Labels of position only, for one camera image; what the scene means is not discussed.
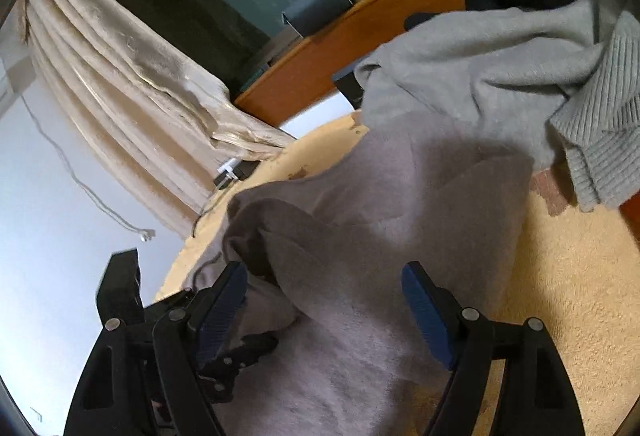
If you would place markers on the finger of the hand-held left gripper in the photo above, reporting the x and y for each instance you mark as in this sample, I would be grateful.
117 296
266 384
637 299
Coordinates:
120 283
240 356

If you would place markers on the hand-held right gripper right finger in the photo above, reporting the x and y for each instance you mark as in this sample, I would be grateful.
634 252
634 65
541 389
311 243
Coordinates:
430 316

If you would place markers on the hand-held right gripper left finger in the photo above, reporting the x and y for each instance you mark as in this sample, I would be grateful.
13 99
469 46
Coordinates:
220 311

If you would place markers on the mauve knit sweater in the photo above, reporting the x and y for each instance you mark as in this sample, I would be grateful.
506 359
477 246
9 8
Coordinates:
375 216

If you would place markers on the yellow spotted blanket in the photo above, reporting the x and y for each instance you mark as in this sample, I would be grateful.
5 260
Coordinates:
575 291

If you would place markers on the beige pleated curtain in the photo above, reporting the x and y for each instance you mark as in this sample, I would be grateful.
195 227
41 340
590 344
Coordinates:
125 91

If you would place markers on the small black device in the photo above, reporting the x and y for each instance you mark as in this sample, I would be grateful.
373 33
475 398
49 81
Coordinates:
350 89

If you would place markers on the light grey ribbed sweater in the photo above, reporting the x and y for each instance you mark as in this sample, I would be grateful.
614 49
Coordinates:
475 66

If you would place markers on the orange wooden headboard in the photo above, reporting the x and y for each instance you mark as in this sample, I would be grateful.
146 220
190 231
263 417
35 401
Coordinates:
340 41

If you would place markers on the dark grey box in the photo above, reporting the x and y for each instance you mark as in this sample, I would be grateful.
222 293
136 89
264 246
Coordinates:
315 9

